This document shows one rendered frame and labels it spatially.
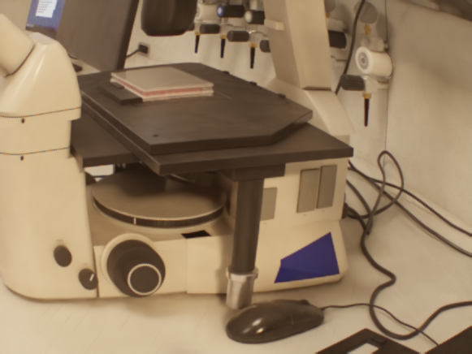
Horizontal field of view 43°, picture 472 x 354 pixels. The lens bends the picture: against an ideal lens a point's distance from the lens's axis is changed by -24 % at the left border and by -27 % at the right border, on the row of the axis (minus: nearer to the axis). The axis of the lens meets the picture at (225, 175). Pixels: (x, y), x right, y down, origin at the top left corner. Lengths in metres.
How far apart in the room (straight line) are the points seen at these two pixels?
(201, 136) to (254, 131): 0.06
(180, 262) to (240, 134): 0.18
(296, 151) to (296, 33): 0.22
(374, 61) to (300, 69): 0.38
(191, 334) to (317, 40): 0.40
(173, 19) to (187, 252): 0.26
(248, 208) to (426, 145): 0.56
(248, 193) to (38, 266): 0.25
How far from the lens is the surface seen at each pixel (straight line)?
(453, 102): 1.15
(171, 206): 0.84
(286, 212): 0.85
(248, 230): 0.75
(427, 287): 0.89
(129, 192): 0.87
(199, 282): 0.82
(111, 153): 0.70
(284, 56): 0.91
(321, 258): 0.86
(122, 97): 0.80
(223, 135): 0.68
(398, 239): 1.03
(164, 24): 0.80
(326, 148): 0.72
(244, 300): 0.78
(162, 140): 0.66
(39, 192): 0.72
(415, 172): 1.26
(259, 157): 0.68
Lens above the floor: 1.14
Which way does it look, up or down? 19 degrees down
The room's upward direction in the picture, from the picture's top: 4 degrees clockwise
